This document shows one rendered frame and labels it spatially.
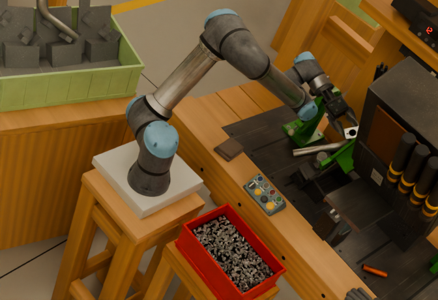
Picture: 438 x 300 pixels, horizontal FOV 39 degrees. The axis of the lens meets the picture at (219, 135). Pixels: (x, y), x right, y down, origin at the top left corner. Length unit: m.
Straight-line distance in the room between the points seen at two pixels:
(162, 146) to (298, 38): 0.97
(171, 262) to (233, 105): 0.81
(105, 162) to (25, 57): 0.59
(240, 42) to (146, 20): 2.69
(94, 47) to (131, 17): 1.94
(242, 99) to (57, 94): 0.79
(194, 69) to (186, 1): 2.93
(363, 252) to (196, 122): 0.81
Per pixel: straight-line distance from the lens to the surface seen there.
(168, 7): 4.80
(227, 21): 1.99
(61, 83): 2.44
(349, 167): 2.24
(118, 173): 2.18
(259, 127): 2.57
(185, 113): 2.48
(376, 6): 2.35
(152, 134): 2.02
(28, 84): 2.39
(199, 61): 2.03
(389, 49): 2.47
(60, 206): 2.88
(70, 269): 2.59
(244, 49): 1.92
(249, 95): 2.74
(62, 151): 2.58
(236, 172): 2.33
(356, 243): 2.36
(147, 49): 4.30
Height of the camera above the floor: 2.48
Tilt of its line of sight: 40 degrees down
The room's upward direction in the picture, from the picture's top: 25 degrees clockwise
